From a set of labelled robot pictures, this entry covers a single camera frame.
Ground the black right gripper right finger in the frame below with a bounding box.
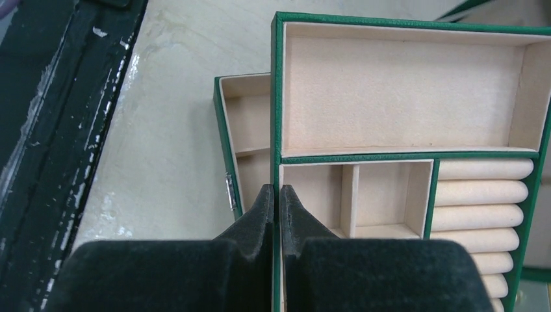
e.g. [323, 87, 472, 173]
[279, 185, 493, 311]

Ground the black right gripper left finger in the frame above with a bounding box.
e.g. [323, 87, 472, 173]
[45, 184, 274, 311]

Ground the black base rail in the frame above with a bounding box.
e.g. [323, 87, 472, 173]
[1, 1, 147, 311]

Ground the green jewelry box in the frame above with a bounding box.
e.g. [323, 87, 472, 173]
[212, 0, 551, 283]

